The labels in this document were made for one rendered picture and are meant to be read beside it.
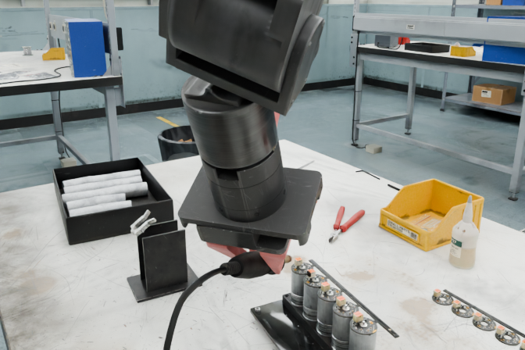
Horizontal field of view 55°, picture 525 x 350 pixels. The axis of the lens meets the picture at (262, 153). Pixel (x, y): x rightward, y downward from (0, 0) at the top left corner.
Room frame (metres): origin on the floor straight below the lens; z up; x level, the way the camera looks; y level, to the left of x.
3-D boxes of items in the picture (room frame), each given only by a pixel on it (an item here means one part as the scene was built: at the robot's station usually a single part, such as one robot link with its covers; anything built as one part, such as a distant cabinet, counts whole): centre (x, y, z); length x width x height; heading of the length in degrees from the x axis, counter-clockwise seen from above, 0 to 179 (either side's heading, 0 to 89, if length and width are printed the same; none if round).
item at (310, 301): (0.46, -0.06, 0.79); 0.02 x 0.02 x 0.05
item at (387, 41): (3.61, -0.88, 0.80); 0.15 x 0.12 x 0.10; 143
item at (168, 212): (0.80, 0.26, 0.77); 0.24 x 0.16 x 0.04; 26
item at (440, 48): (3.33, -1.07, 0.77); 0.24 x 0.16 x 0.04; 29
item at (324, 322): (0.44, -0.07, 0.79); 0.02 x 0.02 x 0.05
